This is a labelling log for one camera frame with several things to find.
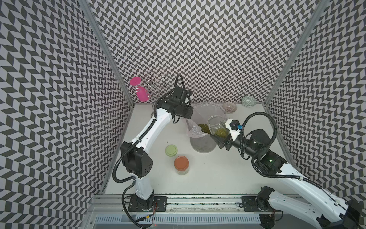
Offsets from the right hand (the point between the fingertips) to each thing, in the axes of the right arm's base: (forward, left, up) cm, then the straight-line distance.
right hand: (216, 130), depth 66 cm
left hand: (+16, +13, -7) cm, 22 cm away
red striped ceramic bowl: (+40, -19, -27) cm, 52 cm away
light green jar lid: (+6, +26, -33) cm, 43 cm away
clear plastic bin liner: (+4, +9, -3) cm, 10 cm away
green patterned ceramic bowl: (+46, -36, -28) cm, 64 cm away
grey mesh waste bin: (+3, +3, -21) cm, 21 cm away
